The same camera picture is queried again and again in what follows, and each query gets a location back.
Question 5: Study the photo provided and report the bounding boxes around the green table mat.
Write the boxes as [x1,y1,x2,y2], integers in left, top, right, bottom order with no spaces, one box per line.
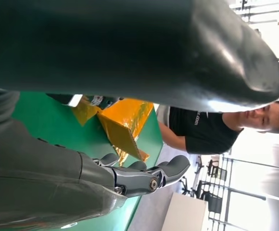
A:
[11,91,164,231]

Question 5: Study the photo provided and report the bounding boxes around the person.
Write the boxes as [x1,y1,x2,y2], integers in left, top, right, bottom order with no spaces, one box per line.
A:
[158,100,279,155]

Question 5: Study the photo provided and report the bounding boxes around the yellow plastic wrapped cardboard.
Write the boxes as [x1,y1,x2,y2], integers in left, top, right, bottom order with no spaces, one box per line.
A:
[72,95,155,167]

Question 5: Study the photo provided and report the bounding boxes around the black office chair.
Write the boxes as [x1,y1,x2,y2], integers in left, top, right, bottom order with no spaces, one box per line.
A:
[207,158,228,181]
[194,180,223,214]

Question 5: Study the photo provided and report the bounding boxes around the white cabinet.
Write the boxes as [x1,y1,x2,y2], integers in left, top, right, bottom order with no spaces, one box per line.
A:
[162,192,209,231]

